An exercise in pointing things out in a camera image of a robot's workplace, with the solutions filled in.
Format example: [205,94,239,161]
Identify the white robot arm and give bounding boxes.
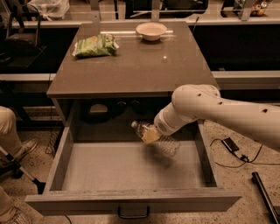
[143,85,280,151]

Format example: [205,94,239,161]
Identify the grey cabinet with top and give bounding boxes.
[47,22,217,143]

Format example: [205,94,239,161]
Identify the black pole on floor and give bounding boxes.
[252,171,280,224]

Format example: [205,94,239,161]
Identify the black chair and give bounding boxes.
[0,3,44,67]

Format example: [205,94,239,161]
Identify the green chip bag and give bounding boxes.
[73,33,119,58]

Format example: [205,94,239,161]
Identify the white bowl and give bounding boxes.
[136,22,167,41]

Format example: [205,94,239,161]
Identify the black cable on floor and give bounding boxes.
[209,138,280,170]

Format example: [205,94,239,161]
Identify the clear plastic water bottle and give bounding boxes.
[131,121,180,157]

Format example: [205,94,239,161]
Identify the black power adapter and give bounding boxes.
[221,137,239,153]

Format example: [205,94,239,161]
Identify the person's leg beige trousers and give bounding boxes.
[0,106,22,158]

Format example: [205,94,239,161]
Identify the beige shoe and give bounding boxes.
[12,137,39,161]
[0,206,32,224]

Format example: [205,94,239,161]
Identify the open grey top drawer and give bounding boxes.
[26,122,241,215]

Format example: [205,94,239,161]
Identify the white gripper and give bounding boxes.
[142,112,177,144]

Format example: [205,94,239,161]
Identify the black drawer handle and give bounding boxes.
[117,206,151,220]

